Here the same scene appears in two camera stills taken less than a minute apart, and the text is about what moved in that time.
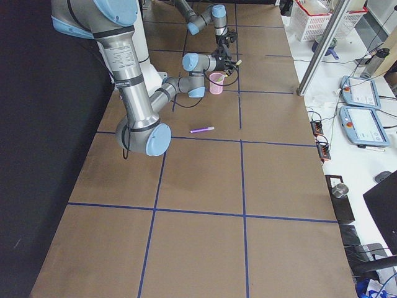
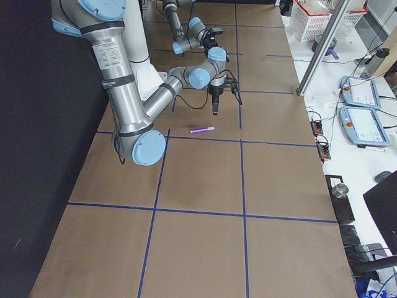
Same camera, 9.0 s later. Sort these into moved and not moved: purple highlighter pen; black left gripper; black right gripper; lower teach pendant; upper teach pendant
Moved: black right gripper; black left gripper
Not moved: lower teach pendant; purple highlighter pen; upper teach pendant
